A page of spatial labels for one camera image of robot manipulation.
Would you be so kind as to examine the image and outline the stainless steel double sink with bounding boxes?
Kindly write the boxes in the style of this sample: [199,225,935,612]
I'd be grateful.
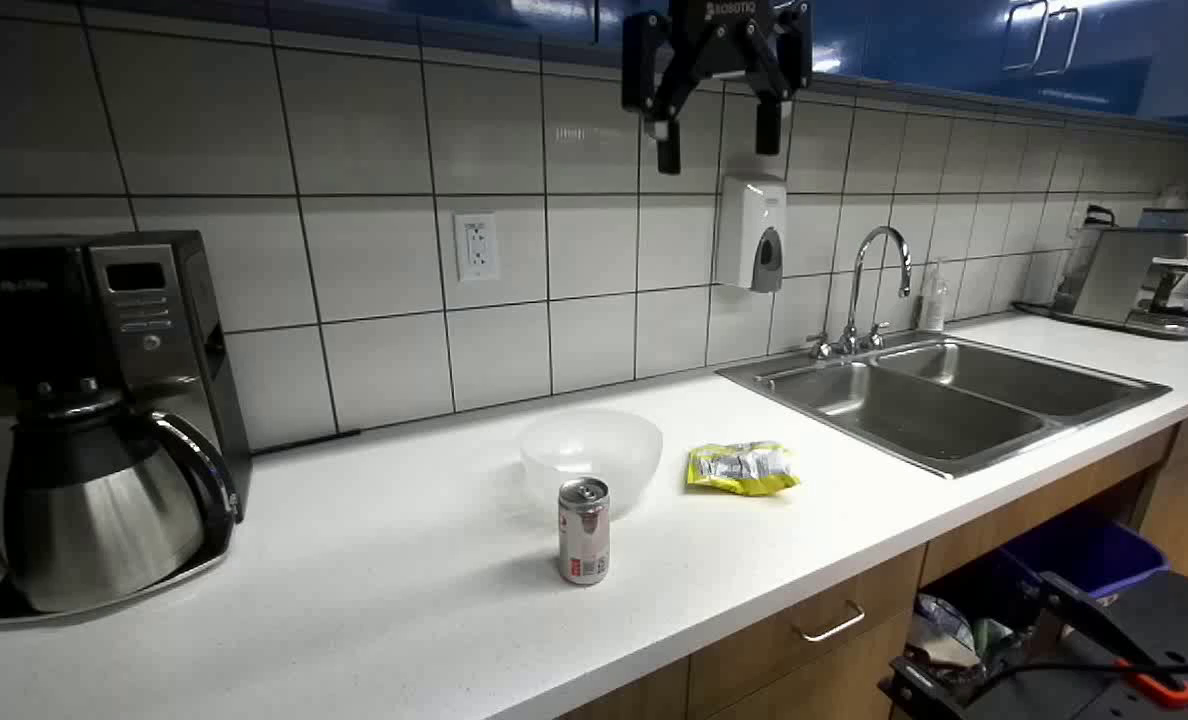
[728,334,1173,479]

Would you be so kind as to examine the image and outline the small dish soap bottle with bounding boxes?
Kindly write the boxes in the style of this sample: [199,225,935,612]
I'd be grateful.
[915,272,954,337]

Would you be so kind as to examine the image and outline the silver drawer handle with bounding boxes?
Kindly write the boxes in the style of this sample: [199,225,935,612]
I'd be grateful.
[799,602,874,650]

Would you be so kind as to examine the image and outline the white wall soap dispenser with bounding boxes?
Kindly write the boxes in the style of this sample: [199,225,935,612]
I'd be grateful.
[711,176,794,296]

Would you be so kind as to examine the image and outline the silver wall cabinet handle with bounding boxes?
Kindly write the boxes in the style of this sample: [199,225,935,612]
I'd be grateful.
[1017,0,1087,80]

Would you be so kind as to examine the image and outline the white wall power outlet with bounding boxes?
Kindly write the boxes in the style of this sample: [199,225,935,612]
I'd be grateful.
[452,212,503,286]

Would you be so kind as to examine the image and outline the blue plastic bin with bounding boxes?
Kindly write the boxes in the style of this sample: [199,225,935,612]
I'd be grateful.
[998,511,1173,610]

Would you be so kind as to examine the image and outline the clear plastic bowl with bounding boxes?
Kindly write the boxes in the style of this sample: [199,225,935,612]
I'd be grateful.
[515,404,668,519]

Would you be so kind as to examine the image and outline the black tool with orange grip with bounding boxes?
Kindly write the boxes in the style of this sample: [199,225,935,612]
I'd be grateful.
[882,574,1188,720]

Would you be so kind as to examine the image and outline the yellow snack bag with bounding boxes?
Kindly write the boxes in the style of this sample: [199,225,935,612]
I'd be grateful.
[681,441,806,502]

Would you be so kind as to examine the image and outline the blue glossy wall cabinet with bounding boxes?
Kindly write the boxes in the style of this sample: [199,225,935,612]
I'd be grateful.
[83,0,1188,134]

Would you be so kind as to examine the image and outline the silver and red soda can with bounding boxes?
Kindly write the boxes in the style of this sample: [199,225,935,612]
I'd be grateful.
[558,477,617,594]

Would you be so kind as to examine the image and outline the black coffee maker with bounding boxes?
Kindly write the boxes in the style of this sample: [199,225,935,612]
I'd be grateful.
[0,228,255,632]

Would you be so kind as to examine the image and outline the wooden drawer front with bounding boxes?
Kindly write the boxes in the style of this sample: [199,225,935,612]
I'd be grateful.
[684,545,929,720]

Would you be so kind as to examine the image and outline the silver espresso machine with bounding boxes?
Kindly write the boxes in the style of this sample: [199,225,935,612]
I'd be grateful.
[1049,215,1188,343]

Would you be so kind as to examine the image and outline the stainless steel coffee carafe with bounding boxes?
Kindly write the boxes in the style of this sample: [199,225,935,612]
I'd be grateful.
[0,383,246,622]

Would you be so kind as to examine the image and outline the chrome sink faucet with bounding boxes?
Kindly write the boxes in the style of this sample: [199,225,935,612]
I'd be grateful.
[806,220,920,360]

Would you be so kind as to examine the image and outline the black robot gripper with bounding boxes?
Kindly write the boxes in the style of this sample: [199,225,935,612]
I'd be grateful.
[620,0,817,180]

